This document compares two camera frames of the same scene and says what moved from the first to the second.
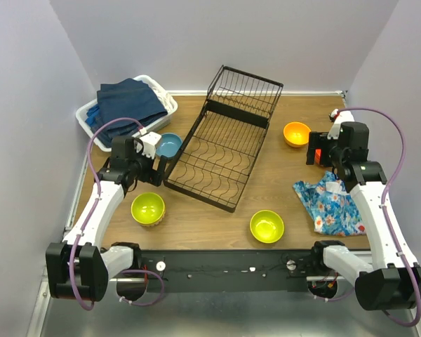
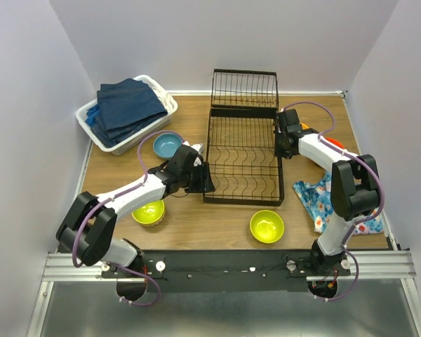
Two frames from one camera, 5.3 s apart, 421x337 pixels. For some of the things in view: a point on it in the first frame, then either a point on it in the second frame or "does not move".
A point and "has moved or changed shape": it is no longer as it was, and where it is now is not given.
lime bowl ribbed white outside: x=148 y=209 does not move
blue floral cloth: x=332 y=209 does not move
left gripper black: x=153 y=176 -> x=205 y=184
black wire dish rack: x=217 y=157 has moved or changed shape
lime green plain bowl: x=266 y=226 does not move
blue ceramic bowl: x=169 y=144 does not move
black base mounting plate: x=229 y=270 does not move
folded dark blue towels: x=125 y=98 does not move
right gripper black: x=318 y=140 -> x=279 y=153
